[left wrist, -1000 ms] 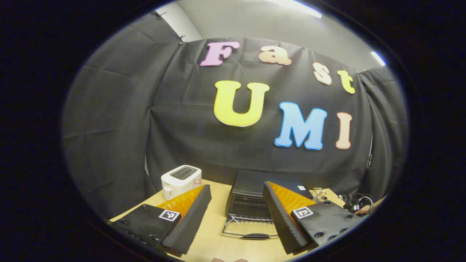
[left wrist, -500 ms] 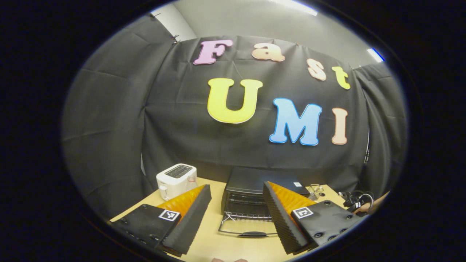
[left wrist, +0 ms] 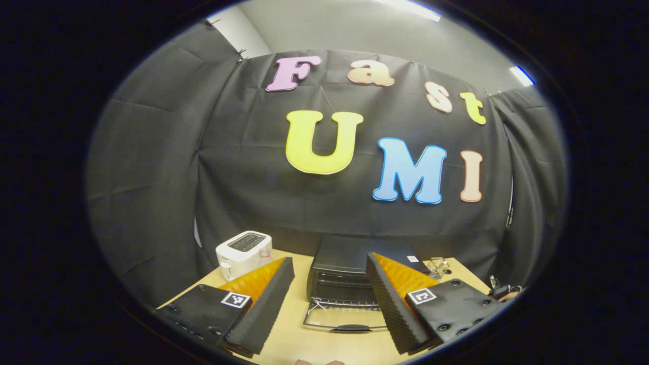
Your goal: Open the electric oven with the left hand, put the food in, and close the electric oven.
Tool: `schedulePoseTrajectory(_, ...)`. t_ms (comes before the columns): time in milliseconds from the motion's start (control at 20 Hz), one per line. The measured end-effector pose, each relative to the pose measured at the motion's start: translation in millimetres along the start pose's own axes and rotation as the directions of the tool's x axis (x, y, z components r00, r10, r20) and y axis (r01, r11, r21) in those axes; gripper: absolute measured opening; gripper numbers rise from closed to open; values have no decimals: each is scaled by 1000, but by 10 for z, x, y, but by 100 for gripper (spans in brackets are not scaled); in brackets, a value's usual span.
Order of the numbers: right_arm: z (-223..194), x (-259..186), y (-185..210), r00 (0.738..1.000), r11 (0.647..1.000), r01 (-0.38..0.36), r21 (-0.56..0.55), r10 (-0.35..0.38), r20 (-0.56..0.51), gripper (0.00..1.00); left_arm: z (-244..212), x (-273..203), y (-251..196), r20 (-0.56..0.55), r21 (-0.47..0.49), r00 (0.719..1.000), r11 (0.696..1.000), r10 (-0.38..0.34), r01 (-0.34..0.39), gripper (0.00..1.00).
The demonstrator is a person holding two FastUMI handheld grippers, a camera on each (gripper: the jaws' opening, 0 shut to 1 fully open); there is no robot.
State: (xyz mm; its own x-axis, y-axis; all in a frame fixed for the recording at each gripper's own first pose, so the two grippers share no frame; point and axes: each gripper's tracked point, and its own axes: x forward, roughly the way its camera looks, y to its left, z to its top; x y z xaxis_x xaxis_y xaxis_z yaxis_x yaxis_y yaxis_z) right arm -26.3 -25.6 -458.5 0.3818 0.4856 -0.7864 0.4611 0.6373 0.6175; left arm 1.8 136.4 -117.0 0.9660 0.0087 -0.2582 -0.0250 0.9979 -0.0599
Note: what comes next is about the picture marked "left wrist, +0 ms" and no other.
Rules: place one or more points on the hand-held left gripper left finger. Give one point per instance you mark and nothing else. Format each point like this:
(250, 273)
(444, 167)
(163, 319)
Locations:
(266, 309)

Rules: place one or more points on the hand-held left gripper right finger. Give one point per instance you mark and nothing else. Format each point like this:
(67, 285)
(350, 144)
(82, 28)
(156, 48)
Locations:
(393, 309)

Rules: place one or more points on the black electric oven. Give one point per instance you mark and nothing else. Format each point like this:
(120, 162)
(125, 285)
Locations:
(345, 253)

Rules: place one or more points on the white toaster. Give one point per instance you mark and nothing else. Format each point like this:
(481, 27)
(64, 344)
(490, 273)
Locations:
(238, 258)

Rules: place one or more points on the clear glass holder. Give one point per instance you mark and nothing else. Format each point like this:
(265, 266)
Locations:
(437, 267)

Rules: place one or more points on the small ceiling light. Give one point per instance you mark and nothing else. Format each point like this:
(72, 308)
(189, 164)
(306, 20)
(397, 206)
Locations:
(522, 76)

